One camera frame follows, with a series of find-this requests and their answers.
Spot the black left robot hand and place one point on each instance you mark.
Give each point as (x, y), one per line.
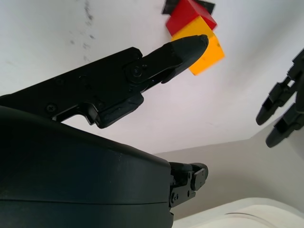
(292, 114)

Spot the black tape strip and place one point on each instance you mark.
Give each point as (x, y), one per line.
(168, 6)

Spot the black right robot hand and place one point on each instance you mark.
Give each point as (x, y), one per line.
(71, 171)

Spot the red cube block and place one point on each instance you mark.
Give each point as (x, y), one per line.
(184, 16)

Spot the yellow cube block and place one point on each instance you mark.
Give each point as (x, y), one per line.
(211, 57)

